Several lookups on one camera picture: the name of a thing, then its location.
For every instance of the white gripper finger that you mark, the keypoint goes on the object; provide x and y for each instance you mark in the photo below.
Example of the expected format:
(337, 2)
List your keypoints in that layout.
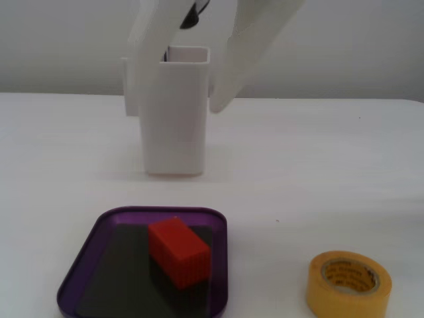
(251, 49)
(155, 36)

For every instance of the red rectangular cube block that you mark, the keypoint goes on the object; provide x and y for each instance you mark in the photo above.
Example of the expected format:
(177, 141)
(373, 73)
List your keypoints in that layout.
(180, 253)

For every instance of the white plastic box container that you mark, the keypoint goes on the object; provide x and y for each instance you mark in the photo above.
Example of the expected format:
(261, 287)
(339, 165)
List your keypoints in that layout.
(175, 126)

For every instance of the yellow tape roll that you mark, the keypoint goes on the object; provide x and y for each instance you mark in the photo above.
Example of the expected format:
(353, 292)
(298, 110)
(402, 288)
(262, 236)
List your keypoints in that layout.
(318, 291)

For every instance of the purple tray with black base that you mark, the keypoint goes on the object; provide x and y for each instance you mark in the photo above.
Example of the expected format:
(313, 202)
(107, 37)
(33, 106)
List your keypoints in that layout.
(99, 281)

